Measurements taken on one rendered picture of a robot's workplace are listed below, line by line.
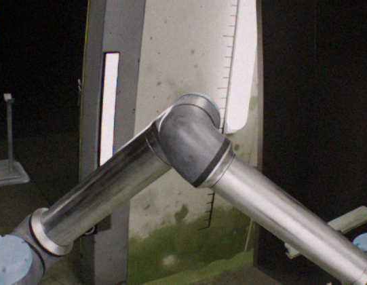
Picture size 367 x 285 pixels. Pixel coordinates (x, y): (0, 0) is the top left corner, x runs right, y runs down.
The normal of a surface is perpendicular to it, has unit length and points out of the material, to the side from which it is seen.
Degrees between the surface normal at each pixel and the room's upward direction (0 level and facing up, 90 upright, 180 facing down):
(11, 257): 5
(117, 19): 90
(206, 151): 58
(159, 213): 90
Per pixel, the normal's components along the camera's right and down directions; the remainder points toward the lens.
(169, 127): -0.66, -0.36
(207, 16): 0.56, 0.34
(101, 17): -0.82, 0.11
